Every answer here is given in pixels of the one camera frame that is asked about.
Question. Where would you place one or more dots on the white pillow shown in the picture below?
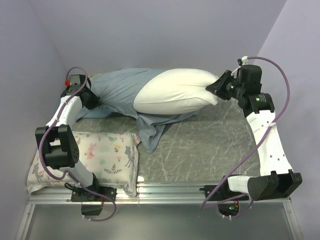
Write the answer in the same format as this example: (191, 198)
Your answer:
(176, 91)

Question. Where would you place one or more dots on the blue-grey pillowcase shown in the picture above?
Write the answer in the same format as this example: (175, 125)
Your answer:
(116, 92)

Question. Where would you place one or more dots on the floral patterned pillow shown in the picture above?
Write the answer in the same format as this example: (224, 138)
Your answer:
(113, 158)

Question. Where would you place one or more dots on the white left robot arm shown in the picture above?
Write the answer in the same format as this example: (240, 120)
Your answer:
(58, 150)

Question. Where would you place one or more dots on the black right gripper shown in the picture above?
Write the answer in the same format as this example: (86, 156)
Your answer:
(219, 87)

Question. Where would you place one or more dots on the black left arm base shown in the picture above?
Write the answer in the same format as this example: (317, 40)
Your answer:
(91, 204)

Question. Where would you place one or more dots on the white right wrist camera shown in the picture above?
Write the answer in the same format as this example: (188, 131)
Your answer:
(243, 61)

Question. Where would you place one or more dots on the aluminium frame rail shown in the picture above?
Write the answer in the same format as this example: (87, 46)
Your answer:
(147, 193)

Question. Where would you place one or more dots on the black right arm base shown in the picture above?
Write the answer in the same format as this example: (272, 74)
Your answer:
(223, 193)

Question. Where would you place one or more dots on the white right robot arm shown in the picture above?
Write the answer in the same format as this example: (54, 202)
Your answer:
(277, 179)

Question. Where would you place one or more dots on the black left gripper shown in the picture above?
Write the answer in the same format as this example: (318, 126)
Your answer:
(94, 102)

